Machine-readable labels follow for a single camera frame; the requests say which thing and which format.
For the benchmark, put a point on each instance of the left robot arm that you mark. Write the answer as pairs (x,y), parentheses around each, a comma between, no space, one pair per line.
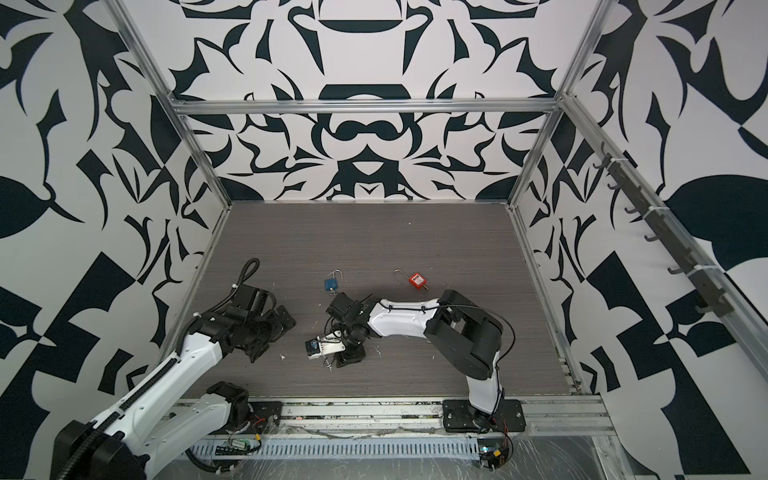
(133,438)

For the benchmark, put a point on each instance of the red padlock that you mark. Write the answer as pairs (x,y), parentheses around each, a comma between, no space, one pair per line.
(416,280)

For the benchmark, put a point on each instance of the aluminium mounting rail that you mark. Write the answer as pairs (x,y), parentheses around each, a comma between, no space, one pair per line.
(339,418)

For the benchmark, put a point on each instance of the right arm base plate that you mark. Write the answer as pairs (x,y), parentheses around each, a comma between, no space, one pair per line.
(458,416)

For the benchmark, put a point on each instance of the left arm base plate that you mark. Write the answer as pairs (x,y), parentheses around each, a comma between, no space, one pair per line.
(263,416)

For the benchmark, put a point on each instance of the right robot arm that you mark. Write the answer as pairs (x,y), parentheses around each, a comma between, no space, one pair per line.
(467,336)

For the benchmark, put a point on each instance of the right green circuit board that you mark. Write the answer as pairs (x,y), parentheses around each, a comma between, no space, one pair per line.
(493,456)

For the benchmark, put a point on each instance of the left green circuit board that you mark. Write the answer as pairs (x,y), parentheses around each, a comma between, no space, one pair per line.
(239,447)

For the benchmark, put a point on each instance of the green circuit board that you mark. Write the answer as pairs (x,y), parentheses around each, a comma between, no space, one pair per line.
(493,456)
(239,447)

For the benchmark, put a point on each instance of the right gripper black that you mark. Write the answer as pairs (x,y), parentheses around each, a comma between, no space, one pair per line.
(345,357)

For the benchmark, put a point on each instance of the blue padlock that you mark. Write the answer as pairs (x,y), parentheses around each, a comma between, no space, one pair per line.
(331,283)

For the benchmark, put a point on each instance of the white slotted cable duct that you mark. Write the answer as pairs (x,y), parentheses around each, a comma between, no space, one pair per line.
(340,449)

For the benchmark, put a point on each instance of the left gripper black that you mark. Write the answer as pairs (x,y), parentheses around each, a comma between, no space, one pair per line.
(277,327)

